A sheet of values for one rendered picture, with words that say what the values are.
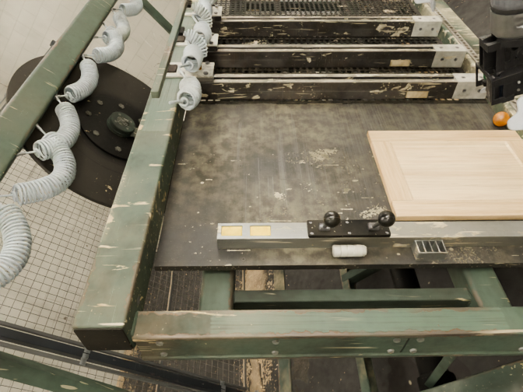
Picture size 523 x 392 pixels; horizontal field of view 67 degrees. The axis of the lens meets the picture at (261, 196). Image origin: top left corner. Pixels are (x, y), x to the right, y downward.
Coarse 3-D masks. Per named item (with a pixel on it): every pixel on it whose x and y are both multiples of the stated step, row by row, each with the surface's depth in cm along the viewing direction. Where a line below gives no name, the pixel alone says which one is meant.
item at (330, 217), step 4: (328, 212) 85; (332, 212) 85; (336, 212) 85; (324, 216) 86; (328, 216) 85; (332, 216) 84; (336, 216) 85; (324, 220) 86; (328, 220) 85; (332, 220) 84; (336, 220) 84; (340, 220) 85; (320, 224) 96; (324, 224) 93; (328, 224) 85; (332, 224) 85; (336, 224) 85; (320, 228) 95; (324, 228) 95; (328, 228) 95
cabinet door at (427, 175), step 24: (384, 144) 124; (408, 144) 125; (432, 144) 125; (456, 144) 125; (480, 144) 125; (504, 144) 125; (384, 168) 116; (408, 168) 117; (432, 168) 117; (456, 168) 117; (480, 168) 117; (504, 168) 117; (408, 192) 109; (432, 192) 110; (456, 192) 110; (480, 192) 110; (504, 192) 110; (408, 216) 103; (432, 216) 103; (456, 216) 104; (480, 216) 104; (504, 216) 104
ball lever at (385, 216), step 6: (384, 210) 86; (378, 216) 86; (384, 216) 85; (390, 216) 85; (372, 222) 96; (378, 222) 90; (384, 222) 85; (390, 222) 85; (372, 228) 95; (378, 228) 95
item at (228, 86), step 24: (192, 72) 137; (216, 96) 144; (240, 96) 144; (264, 96) 144; (288, 96) 144; (312, 96) 144; (336, 96) 145; (360, 96) 145; (384, 96) 145; (432, 96) 145; (456, 96) 145; (480, 96) 145
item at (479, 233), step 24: (240, 240) 95; (264, 240) 96; (288, 240) 96; (312, 240) 96; (336, 240) 96; (360, 240) 96; (384, 240) 96; (408, 240) 97; (456, 240) 97; (480, 240) 97; (504, 240) 97
